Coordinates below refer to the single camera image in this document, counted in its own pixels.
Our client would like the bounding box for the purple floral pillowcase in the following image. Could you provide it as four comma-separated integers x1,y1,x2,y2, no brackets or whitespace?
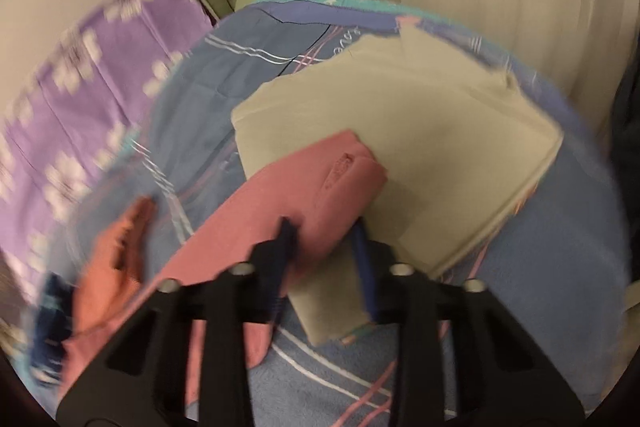
1,0,212,303

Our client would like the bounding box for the salmon small garment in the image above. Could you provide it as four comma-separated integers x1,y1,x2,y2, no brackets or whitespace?
73,196,156,335

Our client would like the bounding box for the blue plaid bedspread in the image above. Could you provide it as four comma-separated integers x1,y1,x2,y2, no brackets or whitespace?
16,0,629,426

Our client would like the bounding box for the beige folded garment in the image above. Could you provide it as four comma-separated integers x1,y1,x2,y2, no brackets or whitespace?
230,24,565,348

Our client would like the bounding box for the pink garment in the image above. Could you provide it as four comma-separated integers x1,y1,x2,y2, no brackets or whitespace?
61,131,386,392

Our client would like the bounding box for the navy star fleece garment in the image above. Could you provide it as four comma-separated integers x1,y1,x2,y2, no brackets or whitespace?
27,273,75,388

